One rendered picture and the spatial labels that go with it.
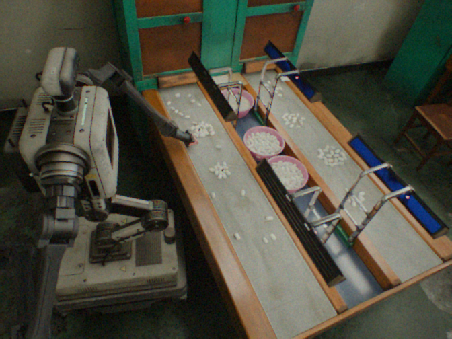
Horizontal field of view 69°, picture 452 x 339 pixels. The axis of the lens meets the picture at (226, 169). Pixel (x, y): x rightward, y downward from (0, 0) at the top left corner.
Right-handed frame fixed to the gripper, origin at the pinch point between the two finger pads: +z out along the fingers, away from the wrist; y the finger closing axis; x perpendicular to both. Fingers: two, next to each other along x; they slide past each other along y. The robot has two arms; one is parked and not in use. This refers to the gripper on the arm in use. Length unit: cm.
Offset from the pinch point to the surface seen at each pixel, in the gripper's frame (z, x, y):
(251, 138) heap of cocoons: 29.2, -21.4, -4.4
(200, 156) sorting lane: 0.7, 2.4, -9.7
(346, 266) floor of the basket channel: 43, -22, -99
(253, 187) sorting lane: 16.7, -10.3, -42.1
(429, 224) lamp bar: 34, -66, -107
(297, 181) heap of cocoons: 38, -28, -46
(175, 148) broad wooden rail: -11.3, 9.2, -0.8
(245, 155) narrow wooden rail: 18.9, -16.2, -19.2
